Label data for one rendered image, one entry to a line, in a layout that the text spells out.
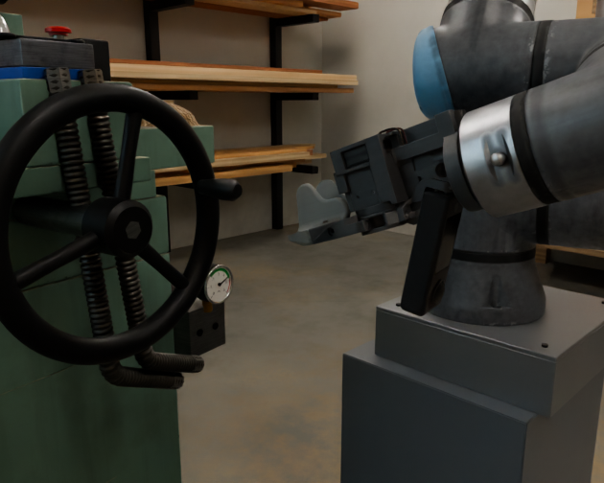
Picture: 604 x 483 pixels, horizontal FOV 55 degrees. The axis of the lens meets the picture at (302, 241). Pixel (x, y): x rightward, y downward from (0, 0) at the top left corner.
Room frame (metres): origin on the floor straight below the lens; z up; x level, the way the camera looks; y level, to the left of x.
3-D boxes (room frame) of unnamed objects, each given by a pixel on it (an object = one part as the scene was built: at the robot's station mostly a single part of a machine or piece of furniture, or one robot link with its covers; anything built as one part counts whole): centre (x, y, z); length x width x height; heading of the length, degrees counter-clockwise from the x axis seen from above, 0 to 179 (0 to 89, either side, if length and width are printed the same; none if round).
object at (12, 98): (0.70, 0.30, 0.91); 0.15 x 0.14 x 0.09; 144
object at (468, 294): (0.86, -0.27, 0.68); 0.19 x 0.19 x 0.10
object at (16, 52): (0.71, 0.29, 0.99); 0.13 x 0.11 x 0.06; 144
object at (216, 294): (0.88, 0.14, 0.65); 0.06 x 0.04 x 0.08; 144
